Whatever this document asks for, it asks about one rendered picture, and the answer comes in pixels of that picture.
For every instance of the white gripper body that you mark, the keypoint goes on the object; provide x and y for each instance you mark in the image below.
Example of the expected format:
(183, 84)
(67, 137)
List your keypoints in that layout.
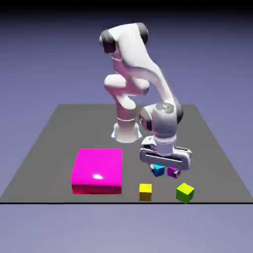
(183, 158)

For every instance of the small yellow cube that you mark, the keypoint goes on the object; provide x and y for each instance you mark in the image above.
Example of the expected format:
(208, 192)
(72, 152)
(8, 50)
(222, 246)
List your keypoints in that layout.
(145, 191)

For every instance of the small blue cube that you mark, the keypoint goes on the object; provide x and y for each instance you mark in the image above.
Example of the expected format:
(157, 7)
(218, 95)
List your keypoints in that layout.
(159, 170)

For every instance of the small purple cube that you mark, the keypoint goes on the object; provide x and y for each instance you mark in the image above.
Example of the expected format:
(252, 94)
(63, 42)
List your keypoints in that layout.
(171, 171)

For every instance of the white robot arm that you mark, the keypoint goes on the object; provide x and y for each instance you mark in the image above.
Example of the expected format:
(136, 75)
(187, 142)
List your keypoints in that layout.
(136, 59)

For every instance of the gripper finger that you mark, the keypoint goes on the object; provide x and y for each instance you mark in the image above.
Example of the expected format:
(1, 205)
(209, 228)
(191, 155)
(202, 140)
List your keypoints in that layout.
(176, 172)
(152, 168)

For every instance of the large magenta box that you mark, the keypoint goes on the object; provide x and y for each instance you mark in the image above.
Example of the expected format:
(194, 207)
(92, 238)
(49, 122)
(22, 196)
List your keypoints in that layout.
(97, 170)

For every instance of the small lime green cube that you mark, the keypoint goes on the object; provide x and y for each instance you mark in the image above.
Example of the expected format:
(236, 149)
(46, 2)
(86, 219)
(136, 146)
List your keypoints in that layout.
(185, 192)

